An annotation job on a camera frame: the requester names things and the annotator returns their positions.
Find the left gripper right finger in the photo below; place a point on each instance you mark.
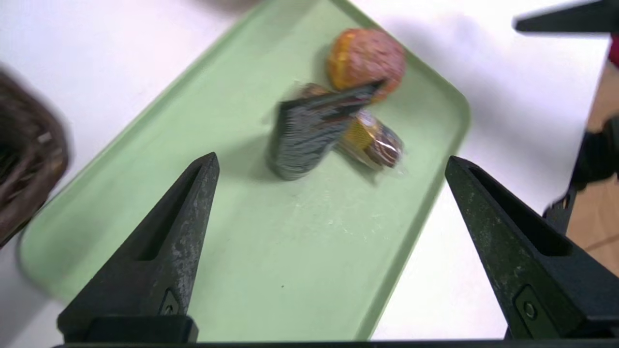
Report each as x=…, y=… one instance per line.
x=532, y=261

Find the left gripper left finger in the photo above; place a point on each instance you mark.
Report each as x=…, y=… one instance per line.
x=159, y=261

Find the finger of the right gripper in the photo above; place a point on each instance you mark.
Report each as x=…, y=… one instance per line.
x=580, y=19

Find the gold snack roll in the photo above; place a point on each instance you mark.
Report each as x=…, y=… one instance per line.
x=377, y=142

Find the black cosmetic tube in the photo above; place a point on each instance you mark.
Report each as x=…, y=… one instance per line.
x=309, y=135

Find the dark brown wicker basket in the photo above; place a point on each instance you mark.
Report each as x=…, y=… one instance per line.
x=24, y=164

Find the light green plastic tray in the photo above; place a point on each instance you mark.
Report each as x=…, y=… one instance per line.
x=300, y=241

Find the round pink-topped bun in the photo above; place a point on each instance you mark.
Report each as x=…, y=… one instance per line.
x=370, y=55

